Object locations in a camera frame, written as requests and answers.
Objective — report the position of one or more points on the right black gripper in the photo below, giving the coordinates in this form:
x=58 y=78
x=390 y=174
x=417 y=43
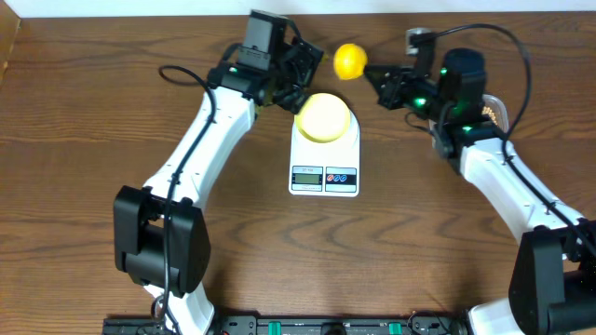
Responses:
x=388 y=95

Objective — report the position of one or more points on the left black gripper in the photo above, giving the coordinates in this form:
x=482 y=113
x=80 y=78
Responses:
x=304 y=59

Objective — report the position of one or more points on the yellow measuring scoop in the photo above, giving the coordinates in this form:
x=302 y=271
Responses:
x=349 y=61

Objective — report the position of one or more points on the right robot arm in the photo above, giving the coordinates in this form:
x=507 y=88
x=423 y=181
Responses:
x=552 y=288

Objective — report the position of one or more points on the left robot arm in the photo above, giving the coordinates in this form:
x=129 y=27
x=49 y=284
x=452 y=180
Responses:
x=161 y=238

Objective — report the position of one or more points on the pale yellow plastic bowl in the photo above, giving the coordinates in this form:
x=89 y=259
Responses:
x=323 y=118

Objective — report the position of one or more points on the white digital kitchen scale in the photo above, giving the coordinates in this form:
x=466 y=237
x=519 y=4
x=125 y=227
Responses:
x=326 y=169

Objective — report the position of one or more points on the soybeans pile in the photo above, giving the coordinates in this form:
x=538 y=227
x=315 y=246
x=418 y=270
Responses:
x=488 y=112

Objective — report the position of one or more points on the clear plastic container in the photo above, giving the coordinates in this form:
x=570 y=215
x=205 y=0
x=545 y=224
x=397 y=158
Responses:
x=496 y=110

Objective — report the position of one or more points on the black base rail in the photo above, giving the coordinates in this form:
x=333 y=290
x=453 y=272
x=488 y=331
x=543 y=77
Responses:
x=251 y=325

